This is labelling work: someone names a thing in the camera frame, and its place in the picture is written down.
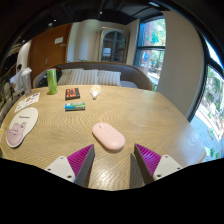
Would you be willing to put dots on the brown curved sofa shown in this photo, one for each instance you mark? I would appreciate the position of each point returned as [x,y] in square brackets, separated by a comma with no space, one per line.
[133,74]

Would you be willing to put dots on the brown wooden door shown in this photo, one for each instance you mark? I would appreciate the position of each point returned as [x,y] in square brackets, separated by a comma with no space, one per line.
[46,53]

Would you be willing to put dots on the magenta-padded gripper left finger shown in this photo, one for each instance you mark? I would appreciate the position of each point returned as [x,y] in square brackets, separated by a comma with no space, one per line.
[60,166]

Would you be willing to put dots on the small green and blue box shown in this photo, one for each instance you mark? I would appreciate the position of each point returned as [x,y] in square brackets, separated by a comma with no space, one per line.
[75,106]

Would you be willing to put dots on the pink computer mouse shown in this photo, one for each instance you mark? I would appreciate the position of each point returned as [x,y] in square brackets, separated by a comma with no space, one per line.
[108,136]

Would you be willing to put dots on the white sticker sheet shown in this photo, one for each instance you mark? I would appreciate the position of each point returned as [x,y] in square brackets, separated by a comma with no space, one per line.
[27,101]

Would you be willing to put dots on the arched glass-door cabinet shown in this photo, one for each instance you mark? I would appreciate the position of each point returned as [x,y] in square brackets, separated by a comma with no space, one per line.
[114,46]

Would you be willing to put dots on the black bag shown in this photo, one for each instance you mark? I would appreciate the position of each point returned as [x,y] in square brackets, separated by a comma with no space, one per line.
[58,69]

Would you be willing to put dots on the clear shaker bottle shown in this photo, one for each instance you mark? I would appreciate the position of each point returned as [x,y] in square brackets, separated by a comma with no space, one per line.
[26,81]

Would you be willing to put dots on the black and orange box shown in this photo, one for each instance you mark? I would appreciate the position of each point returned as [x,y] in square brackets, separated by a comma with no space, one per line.
[72,93]

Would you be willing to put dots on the green drink can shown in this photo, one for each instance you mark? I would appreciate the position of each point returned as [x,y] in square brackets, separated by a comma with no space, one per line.
[52,81]

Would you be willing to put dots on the white sign on door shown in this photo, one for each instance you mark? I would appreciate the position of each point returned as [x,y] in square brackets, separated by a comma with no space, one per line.
[58,40]

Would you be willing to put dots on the striped cushion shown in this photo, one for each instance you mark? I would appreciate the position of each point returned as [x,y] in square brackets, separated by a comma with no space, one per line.
[65,77]
[85,77]
[109,78]

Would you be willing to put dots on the white oval hippo mouse pad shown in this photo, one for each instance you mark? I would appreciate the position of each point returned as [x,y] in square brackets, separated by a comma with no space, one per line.
[21,125]

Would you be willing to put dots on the clear plastic wrapped tube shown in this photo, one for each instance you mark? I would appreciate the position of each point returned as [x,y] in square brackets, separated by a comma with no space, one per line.
[95,91]

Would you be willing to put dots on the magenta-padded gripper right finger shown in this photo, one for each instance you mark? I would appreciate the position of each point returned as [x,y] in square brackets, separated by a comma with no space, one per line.
[166,165]

